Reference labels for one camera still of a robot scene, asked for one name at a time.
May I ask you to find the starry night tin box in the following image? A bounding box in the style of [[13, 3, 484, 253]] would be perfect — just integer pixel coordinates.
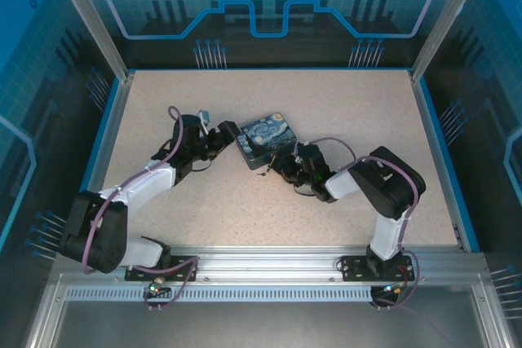
[[235, 111, 298, 171]]

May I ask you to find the blue table edge trim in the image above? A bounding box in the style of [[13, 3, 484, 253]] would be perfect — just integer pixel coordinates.
[[132, 65, 413, 73]]

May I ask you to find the grey metal panel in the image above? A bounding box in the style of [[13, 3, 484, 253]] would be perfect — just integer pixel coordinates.
[[51, 301, 493, 348]]

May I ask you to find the aluminium side rail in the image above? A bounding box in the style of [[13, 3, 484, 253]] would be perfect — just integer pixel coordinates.
[[68, 74, 135, 252], [409, 70, 483, 252]]

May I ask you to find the aluminium mounting rail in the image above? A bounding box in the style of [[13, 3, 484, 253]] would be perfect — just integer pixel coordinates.
[[52, 244, 489, 284]]

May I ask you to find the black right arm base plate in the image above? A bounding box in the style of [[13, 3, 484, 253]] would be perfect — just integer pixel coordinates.
[[341, 255, 414, 283]]

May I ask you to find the slotted grey cable duct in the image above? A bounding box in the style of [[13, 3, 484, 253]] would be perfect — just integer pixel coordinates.
[[64, 287, 374, 302]]

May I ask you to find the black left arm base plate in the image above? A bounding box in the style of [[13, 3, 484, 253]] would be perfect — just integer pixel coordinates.
[[124, 255, 200, 283]]

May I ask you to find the aluminium frame post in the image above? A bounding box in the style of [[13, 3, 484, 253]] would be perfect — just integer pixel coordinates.
[[46, 0, 136, 82], [409, 0, 493, 82]]

